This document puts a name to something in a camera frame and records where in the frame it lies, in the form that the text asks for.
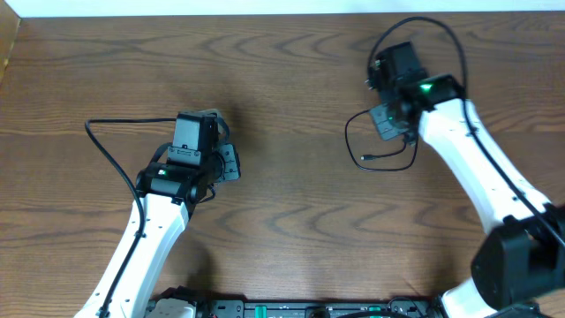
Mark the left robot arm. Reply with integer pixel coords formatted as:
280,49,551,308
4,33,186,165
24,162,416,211
77,109,241,317

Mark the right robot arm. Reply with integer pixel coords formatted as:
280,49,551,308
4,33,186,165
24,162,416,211
368,42,564,317

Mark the cardboard box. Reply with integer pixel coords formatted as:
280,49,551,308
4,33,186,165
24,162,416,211
0,0,21,81

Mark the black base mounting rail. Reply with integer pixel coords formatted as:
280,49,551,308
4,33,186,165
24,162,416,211
145,298,542,318

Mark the green clamp handle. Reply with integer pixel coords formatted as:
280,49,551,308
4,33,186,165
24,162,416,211
254,306,267,318

